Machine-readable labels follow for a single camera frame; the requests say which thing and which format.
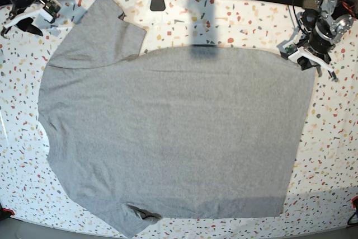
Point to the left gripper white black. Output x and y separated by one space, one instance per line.
297 50

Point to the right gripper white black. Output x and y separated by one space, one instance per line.
22 18

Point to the grey T-shirt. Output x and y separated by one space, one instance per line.
190 132

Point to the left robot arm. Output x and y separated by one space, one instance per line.
317 32

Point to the red clamp right corner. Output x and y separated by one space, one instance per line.
354 202

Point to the red clamp corner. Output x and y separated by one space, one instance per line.
6 213
354 202

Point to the red clamp left corner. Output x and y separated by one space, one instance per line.
6 213

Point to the black camera mount foot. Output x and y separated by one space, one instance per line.
157 5

